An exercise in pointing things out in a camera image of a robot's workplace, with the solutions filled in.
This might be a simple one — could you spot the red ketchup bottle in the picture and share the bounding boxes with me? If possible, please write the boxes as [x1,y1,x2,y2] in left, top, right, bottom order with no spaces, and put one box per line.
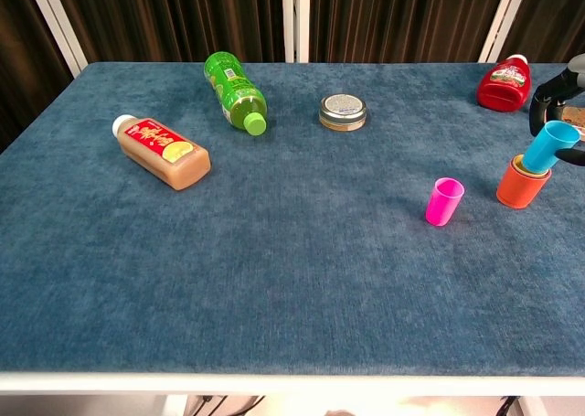
[475,53,534,113]

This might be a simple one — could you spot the orange plastic cup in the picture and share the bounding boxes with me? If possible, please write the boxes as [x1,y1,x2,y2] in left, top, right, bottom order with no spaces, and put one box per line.
[495,155,553,210]

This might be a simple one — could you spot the brown spout pouch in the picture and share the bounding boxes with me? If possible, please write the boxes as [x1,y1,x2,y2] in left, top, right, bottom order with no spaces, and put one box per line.
[560,106,585,144]

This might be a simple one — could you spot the round metal tin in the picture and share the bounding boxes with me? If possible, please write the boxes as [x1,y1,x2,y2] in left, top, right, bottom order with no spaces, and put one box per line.
[318,93,367,133]

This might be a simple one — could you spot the yellow plastic cup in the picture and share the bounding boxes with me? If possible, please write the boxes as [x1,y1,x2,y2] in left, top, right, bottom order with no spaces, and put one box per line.
[511,155,552,180]

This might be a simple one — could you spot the pink plastic cup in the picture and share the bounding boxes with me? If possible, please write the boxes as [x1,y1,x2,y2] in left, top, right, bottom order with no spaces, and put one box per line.
[425,176,466,228]

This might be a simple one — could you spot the black cable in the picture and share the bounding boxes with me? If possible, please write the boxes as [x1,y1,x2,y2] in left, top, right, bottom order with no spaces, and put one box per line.
[194,394,267,416]

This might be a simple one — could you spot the light blue plastic cup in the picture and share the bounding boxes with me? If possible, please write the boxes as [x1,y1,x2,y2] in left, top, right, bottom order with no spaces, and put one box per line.
[522,120,581,171]

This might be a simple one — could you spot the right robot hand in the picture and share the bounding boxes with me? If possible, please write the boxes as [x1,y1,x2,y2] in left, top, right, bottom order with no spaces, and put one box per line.
[528,53,585,166]

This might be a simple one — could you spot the white frame post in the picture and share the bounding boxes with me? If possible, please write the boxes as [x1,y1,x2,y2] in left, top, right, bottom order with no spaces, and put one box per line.
[477,0,534,64]
[24,0,89,80]
[281,0,313,64]

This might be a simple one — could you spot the brown juice bottle red label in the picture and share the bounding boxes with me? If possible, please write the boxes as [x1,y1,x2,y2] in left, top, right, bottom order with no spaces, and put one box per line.
[112,114,213,192]

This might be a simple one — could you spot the blue table cloth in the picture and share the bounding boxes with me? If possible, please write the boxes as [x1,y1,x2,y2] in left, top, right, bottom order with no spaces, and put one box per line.
[0,61,585,377]

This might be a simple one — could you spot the green tea bottle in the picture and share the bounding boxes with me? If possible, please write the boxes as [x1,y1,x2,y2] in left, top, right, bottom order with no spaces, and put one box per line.
[203,50,269,137]

